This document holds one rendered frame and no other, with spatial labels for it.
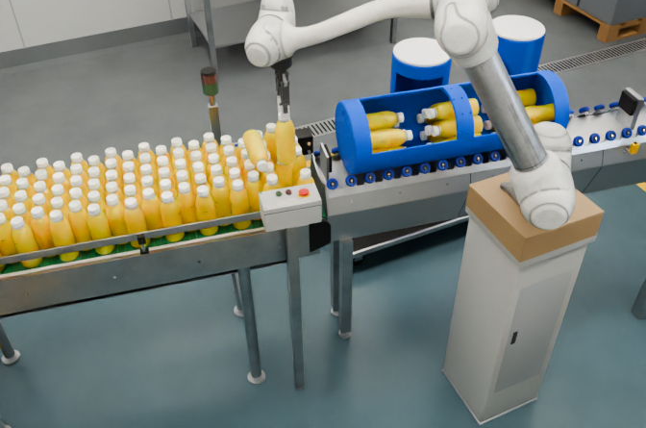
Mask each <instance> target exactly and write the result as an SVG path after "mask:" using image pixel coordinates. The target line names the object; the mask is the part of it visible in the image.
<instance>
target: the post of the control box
mask: <svg viewBox="0 0 646 428"><path fill-rule="evenodd" d="M286 259H287V276H288V291H289V308H290V323H291V339H292V355H293V370H294V384H295V388H296V389H297V390H299V389H304V388H305V372H304V350H303V329H302V307H301V286H300V264H299V242H298V226H296V227H291V228H286Z"/></svg>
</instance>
